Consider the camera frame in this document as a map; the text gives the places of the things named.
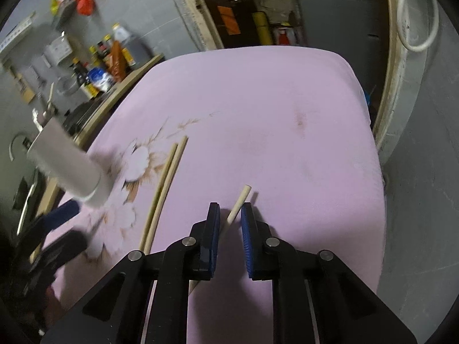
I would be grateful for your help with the dark soy sauce bottle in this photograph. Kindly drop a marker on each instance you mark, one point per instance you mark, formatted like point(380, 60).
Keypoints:
point(83, 82)

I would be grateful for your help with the white wall box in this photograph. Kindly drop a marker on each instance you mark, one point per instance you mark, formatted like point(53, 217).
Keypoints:
point(58, 50)

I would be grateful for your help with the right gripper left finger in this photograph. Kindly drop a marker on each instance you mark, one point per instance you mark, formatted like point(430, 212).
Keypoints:
point(144, 298)

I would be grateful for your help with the blue white seasoning bag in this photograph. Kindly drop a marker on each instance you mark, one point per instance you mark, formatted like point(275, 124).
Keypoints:
point(101, 79)

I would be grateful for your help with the large oil jug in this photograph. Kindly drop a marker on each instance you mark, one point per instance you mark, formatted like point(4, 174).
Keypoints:
point(130, 46)

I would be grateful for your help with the white plastic utensil caddy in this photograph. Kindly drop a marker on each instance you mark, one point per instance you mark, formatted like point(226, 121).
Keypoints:
point(57, 156)

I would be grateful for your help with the red plastic bag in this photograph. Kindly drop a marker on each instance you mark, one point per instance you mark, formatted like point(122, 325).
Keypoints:
point(85, 7)

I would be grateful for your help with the pink floral table cloth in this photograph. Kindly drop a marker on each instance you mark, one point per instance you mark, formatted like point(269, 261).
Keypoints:
point(290, 122)

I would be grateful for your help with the wooden chopstick single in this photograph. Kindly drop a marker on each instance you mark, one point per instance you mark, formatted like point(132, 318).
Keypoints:
point(229, 219)

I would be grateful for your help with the grey cabinet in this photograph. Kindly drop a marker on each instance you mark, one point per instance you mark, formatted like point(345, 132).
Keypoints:
point(348, 28)

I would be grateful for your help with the wall shelf rack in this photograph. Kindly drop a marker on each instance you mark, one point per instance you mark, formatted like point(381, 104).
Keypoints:
point(21, 30)

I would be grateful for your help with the wooden chopstick long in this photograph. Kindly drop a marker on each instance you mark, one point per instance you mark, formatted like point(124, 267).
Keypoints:
point(180, 150)

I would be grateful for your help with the steel faucet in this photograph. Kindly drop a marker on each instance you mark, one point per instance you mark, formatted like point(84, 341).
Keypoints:
point(20, 139)

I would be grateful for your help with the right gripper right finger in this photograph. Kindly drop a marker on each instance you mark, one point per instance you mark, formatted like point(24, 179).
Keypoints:
point(316, 297)

